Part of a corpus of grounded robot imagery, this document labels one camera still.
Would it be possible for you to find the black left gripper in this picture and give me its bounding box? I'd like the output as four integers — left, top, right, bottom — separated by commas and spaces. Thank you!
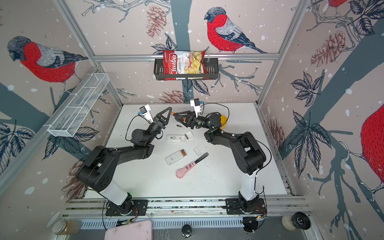
145, 109, 170, 146

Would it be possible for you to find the white battery cover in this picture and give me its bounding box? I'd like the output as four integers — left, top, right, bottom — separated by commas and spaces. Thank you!
185, 131, 194, 140

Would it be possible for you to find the white remote control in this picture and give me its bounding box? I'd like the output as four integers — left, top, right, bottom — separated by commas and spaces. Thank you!
166, 135, 187, 142

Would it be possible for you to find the grey remote battery cover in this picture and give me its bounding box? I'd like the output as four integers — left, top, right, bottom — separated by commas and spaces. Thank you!
194, 148, 202, 156

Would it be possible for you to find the grey remote control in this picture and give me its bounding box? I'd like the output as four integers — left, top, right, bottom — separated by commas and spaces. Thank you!
165, 149, 187, 166

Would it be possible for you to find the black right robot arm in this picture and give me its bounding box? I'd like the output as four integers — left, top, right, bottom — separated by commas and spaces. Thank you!
172, 111, 267, 215

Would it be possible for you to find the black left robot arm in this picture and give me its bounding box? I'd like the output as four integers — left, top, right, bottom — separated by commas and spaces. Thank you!
76, 107, 172, 215

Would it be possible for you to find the yellow plastic goblet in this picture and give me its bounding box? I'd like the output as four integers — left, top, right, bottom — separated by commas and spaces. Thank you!
220, 115, 228, 130

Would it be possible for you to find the red cassava chips bag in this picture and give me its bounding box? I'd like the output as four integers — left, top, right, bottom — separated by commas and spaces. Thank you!
163, 50, 207, 75

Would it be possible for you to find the black round knob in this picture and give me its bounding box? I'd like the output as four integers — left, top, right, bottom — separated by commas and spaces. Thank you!
181, 224, 193, 238

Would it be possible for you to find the pink cloth pad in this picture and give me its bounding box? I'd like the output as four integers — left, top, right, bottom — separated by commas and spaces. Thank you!
104, 220, 153, 240

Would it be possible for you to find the glass jar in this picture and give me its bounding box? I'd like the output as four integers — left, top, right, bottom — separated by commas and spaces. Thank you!
52, 220, 82, 235

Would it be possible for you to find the white tape roll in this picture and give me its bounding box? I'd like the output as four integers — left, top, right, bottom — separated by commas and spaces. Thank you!
282, 212, 311, 231

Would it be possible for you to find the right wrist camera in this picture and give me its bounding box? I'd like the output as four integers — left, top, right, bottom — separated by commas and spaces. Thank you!
190, 98, 205, 118

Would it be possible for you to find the pink handled scraper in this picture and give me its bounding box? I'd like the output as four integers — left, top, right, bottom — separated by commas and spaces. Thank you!
176, 153, 209, 179

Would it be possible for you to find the black wall basket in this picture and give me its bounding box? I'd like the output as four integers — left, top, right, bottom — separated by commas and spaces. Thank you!
154, 58, 219, 81

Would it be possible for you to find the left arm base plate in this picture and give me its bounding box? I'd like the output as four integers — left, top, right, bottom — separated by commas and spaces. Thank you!
105, 200, 148, 217

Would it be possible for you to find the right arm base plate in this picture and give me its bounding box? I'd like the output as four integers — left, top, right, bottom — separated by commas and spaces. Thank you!
223, 198, 267, 215

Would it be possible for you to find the aluminium mounting rail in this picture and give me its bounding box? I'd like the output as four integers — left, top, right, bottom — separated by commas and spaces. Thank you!
60, 195, 311, 219

